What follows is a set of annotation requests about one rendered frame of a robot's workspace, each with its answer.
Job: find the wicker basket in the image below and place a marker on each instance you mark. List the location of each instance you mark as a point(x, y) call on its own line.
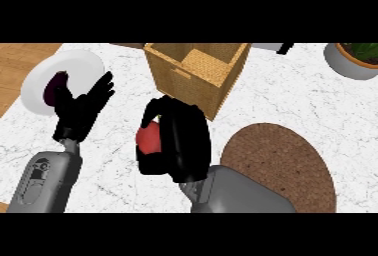
point(199, 71)

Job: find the round brown cork placemat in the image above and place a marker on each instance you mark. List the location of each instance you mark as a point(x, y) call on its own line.
point(281, 168)

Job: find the red bell pepper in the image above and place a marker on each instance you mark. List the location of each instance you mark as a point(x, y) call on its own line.
point(149, 138)

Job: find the dark purple eggplant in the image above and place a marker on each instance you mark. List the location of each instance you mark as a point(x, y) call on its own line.
point(53, 88)

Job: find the grey pot with green plant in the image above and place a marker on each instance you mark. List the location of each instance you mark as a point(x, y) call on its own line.
point(353, 60)

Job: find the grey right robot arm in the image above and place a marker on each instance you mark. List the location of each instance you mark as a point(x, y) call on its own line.
point(236, 191)

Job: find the white plate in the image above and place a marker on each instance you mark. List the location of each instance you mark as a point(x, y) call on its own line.
point(61, 80)

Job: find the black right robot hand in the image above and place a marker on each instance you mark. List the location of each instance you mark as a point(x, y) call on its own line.
point(185, 143)

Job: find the grey and black object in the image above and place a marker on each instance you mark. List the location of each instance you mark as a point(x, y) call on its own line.
point(273, 47)

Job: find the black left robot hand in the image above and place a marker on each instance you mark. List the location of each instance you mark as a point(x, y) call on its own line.
point(81, 110)

